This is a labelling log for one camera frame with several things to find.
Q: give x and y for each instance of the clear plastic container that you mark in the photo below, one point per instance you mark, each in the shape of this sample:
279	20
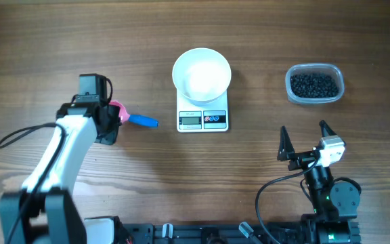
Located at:
327	69

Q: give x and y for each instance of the black beans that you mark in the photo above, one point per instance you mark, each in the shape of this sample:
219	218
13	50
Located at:
313	85

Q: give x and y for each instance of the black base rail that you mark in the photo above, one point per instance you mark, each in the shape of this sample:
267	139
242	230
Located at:
215	234

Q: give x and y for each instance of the white bowl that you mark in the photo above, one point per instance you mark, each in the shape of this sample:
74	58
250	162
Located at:
201	75

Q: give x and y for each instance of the white digital kitchen scale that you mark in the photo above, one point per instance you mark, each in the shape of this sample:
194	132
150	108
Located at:
201	117

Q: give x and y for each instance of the pink scoop blue handle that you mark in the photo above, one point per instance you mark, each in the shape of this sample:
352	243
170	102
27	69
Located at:
136	119

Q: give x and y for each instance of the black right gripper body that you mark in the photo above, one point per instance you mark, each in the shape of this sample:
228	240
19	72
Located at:
318	178

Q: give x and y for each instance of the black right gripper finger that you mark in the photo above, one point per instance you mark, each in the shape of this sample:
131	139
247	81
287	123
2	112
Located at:
286	150
325	129

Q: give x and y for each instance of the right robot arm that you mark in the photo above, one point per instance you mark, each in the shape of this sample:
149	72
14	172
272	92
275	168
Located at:
334	200

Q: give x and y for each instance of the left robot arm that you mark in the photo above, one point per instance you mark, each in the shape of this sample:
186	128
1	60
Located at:
43	211

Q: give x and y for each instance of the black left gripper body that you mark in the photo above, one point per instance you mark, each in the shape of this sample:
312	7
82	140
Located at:
108	132

